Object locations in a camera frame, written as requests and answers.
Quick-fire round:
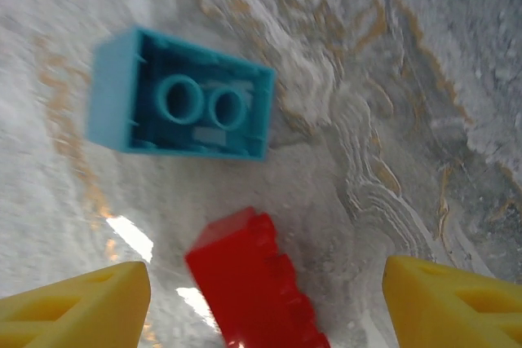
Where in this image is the red lego brick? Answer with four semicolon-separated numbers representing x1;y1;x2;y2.
184;206;332;348

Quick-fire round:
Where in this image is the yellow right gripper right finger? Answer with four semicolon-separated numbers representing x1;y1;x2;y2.
382;255;522;348

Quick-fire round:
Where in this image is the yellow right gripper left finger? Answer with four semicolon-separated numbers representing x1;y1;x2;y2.
0;261;152;348

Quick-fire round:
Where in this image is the teal lego brick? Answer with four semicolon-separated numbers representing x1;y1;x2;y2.
86;25;278;162

